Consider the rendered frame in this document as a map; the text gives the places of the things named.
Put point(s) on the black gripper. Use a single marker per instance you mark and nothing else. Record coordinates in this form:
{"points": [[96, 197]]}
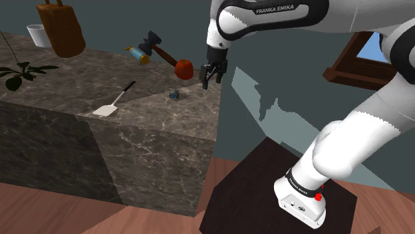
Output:
{"points": [[215, 58]]}

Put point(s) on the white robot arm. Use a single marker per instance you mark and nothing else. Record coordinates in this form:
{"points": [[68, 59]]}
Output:
{"points": [[350, 136]]}

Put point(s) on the red apple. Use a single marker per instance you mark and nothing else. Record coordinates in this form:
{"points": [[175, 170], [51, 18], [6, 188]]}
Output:
{"points": [[184, 69]]}

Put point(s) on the small blue glass object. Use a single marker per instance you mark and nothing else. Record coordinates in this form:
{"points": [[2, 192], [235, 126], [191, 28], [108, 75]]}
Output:
{"points": [[174, 94]]}

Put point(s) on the blue and yellow bottle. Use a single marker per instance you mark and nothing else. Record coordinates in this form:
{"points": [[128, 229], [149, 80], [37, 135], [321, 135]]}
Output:
{"points": [[138, 55]]}

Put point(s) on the brown marble counter block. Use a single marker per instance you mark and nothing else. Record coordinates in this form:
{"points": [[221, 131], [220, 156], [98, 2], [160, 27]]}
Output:
{"points": [[152, 155]]}

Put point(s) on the dark robot stand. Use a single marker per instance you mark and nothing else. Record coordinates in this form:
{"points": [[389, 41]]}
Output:
{"points": [[253, 197]]}

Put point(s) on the brown wooden window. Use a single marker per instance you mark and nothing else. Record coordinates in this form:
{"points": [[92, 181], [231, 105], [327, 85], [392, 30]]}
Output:
{"points": [[350, 69]]}

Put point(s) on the brown bag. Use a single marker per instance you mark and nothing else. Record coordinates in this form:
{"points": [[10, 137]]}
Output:
{"points": [[63, 30]]}

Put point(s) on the white cup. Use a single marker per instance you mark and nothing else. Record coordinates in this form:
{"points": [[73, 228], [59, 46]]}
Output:
{"points": [[38, 35]]}

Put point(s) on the dark green plant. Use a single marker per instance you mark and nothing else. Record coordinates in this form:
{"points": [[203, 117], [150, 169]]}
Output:
{"points": [[19, 73]]}

